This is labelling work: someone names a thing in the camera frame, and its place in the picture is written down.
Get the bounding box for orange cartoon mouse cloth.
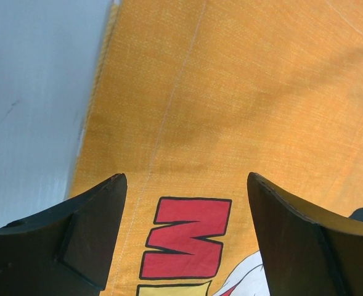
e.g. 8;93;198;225
71;1;363;295

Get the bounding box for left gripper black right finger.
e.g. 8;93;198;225
247;172;363;295

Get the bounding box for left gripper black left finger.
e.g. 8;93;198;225
0;174;127;295

